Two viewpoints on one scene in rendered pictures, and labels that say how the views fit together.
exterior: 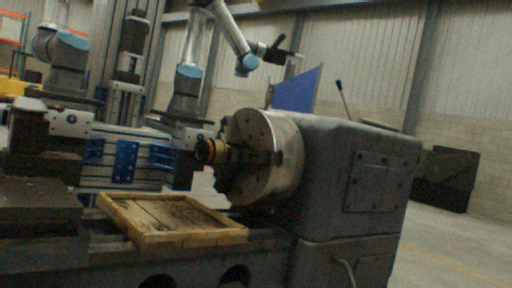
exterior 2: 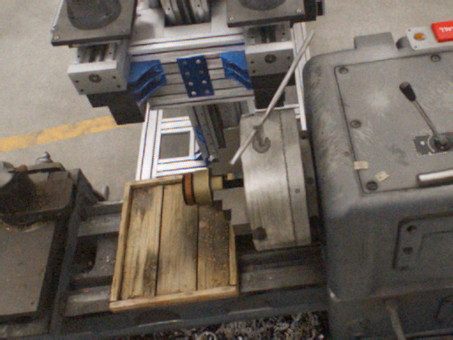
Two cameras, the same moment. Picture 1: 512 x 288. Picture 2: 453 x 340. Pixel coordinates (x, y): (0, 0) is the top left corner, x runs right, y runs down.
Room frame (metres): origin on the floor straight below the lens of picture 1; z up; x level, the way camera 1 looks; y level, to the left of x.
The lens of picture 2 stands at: (0.67, -0.49, 2.09)
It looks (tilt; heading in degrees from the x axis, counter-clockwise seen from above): 50 degrees down; 41
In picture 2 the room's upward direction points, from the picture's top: 8 degrees counter-clockwise
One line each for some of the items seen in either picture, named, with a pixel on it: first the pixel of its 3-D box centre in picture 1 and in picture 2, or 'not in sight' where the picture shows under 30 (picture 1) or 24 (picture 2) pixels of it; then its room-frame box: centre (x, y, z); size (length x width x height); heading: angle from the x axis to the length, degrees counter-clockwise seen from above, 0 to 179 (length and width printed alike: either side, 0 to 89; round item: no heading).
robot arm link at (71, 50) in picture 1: (70, 49); not in sight; (1.37, 0.75, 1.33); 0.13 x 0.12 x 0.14; 60
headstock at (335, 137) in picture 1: (327, 170); (440, 156); (1.46, -0.30, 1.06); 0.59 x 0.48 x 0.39; 130
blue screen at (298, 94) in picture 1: (282, 128); not in sight; (8.02, -0.49, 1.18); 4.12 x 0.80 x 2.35; 8
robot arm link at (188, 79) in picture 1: (188, 79); not in sight; (1.68, 0.36, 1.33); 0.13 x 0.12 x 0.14; 17
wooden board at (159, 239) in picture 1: (169, 216); (178, 235); (1.02, 0.21, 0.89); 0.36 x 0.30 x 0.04; 40
